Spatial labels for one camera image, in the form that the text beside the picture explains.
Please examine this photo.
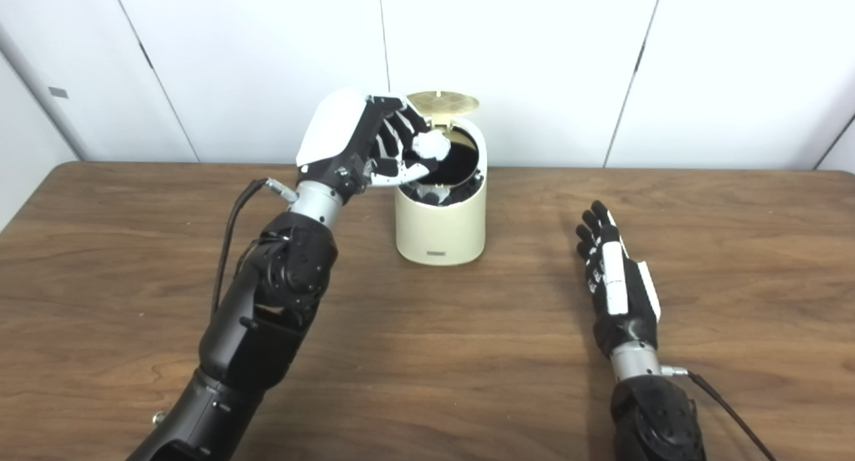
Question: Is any white paper ball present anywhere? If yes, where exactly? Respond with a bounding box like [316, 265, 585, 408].
[411, 130, 450, 161]

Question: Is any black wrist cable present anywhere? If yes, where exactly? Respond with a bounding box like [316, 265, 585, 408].
[211, 178, 299, 315]
[661, 365, 779, 461]

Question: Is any cream round bin lid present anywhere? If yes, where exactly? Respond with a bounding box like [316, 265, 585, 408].
[407, 91, 480, 129]

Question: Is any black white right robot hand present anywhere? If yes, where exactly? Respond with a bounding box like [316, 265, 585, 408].
[576, 200, 662, 359]

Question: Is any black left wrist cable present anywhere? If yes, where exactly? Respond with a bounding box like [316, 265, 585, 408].
[211, 178, 299, 315]

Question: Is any cream-colored bin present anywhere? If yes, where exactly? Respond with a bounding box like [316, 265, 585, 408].
[394, 117, 488, 267]

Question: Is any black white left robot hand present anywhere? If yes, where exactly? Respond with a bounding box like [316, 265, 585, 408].
[295, 88, 442, 198]

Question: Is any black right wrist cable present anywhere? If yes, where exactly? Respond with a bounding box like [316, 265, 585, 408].
[661, 365, 779, 461]

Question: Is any black bin liner bag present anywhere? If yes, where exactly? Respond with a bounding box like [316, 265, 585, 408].
[399, 127, 484, 206]

